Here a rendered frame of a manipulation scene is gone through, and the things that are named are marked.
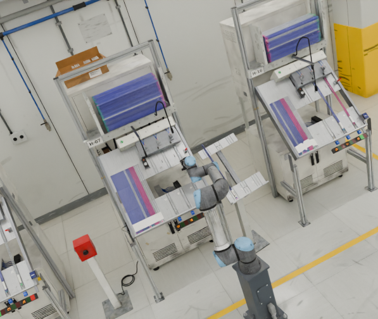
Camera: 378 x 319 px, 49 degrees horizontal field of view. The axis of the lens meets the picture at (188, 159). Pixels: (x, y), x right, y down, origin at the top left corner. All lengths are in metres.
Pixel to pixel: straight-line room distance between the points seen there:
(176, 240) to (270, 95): 1.51
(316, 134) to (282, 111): 0.35
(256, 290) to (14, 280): 1.73
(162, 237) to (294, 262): 1.13
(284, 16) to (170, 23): 1.46
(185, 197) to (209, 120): 2.14
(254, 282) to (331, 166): 1.72
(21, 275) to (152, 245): 1.08
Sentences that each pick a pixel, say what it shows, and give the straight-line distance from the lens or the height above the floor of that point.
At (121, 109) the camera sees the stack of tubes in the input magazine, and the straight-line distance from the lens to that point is 3.21.
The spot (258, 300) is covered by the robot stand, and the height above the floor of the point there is 0.31.
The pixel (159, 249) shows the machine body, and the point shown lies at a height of 0.23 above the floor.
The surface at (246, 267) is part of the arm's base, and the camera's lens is 2.83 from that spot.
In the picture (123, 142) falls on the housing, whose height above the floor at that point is 1.26.
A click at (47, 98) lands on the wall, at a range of 4.69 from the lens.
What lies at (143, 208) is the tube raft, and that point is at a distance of 3.23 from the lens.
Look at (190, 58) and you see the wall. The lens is 4.92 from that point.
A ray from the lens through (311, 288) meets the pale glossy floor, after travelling 3.44.
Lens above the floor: 2.67
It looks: 31 degrees down
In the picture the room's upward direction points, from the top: 19 degrees counter-clockwise
